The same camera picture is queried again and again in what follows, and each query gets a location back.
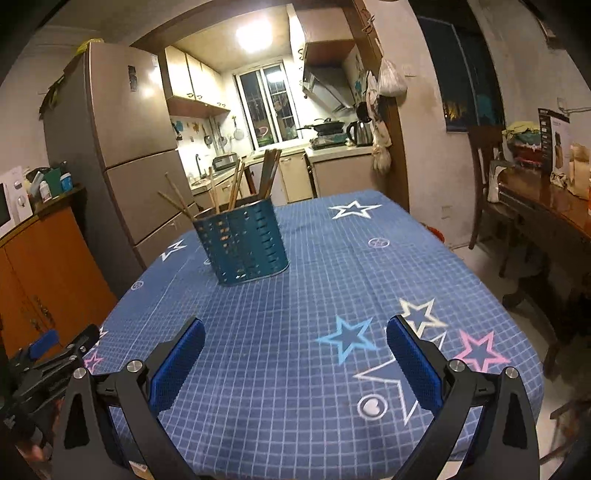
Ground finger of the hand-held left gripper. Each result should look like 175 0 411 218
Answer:
13 324 101 378
27 329 59 359

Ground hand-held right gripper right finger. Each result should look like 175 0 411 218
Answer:
386 315 542 480

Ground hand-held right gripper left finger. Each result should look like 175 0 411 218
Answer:
52 316 206 480

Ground teal perforated utensil holder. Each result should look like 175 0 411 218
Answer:
192 197 290 288

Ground group of wooden chopsticks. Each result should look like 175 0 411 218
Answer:
157 148 283 219

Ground orange wooden cabinet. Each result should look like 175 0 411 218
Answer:
0 185 119 366

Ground red plastic basin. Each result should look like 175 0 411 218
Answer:
420 221 447 244

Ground blue checked star tablecloth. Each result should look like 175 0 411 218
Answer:
81 189 544 480

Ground dark wooden side table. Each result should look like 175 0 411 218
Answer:
496 165 591 371

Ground dark wooden chair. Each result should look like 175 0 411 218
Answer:
467 124 514 253

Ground cream kitchen base cabinet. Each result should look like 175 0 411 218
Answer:
189 156 306 209
305 145 387 205

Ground silver refrigerator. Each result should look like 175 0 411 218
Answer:
39 39 195 283

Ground steel electric kettle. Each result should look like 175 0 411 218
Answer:
346 119 374 148

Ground gas stove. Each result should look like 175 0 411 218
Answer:
309 133 347 149

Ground bowls with green cloth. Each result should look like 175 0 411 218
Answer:
503 120 542 172

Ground black wok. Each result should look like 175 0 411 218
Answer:
295 117 347 138

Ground tan paper bag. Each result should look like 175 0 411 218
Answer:
566 143 591 200

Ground black product box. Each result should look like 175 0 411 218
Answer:
537 106 572 175

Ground kitchen window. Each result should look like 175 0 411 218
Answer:
233 64 299 151

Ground yellow green bag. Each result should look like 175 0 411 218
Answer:
39 39 101 117

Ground white hanging plastic bag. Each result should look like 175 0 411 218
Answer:
377 57 408 98

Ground steel range hood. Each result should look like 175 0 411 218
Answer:
300 64 357 114

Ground dark curtained window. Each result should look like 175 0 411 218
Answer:
417 13 507 136

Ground kitchen ceiling lamp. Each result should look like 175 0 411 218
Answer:
235 13 274 52

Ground wooden stool frame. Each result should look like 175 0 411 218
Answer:
539 391 591 468

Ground cream kitchen wall cabinet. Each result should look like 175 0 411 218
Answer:
165 45 231 119
288 4 357 68

